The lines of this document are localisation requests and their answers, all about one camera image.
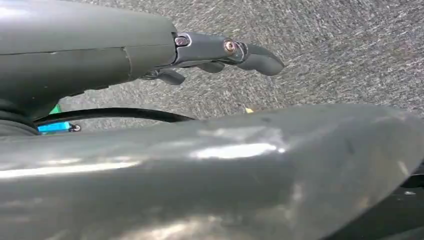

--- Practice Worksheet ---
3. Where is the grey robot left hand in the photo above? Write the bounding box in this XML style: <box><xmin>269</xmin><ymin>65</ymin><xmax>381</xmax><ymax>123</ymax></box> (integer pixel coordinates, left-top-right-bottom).
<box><xmin>0</xmin><ymin>0</ymin><xmax>286</xmax><ymax>122</ymax></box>

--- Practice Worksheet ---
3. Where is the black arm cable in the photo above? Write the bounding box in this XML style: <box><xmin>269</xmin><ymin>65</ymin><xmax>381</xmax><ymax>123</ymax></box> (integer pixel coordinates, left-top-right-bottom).
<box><xmin>33</xmin><ymin>107</ymin><xmax>197</xmax><ymax>127</ymax></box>

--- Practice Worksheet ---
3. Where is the silver plastic wheel hubcap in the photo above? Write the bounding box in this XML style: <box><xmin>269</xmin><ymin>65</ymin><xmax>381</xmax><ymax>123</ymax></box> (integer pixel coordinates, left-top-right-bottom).
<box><xmin>0</xmin><ymin>104</ymin><xmax>424</xmax><ymax>240</ymax></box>

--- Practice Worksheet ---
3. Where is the blue wheeled shelf rack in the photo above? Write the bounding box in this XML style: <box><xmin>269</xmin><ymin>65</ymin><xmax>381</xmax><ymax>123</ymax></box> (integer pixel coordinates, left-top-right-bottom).
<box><xmin>37</xmin><ymin>121</ymin><xmax>82</xmax><ymax>135</ymax></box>

